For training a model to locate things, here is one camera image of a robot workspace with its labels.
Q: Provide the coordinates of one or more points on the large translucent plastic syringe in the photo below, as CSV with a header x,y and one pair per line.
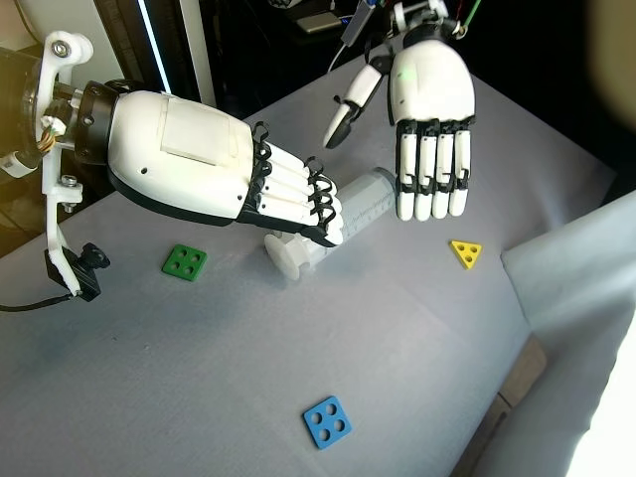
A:
x,y
367,199

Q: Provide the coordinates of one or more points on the green square four-hole block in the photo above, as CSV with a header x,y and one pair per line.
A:
x,y
185,262

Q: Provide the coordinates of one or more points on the yellow triangle three-hole block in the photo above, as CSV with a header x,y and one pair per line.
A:
x,y
456,244

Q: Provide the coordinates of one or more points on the blue square four-hole block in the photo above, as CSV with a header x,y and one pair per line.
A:
x,y
328,421

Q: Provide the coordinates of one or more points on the silver flat box device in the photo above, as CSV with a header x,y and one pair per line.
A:
x,y
318,24

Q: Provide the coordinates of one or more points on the grey table cloth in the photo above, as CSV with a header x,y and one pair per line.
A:
x,y
149,372

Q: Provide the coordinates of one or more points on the white backdrop sheet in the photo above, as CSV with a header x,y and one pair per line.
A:
x,y
561,422

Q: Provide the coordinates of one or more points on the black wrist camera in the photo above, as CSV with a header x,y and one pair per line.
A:
x,y
87,270

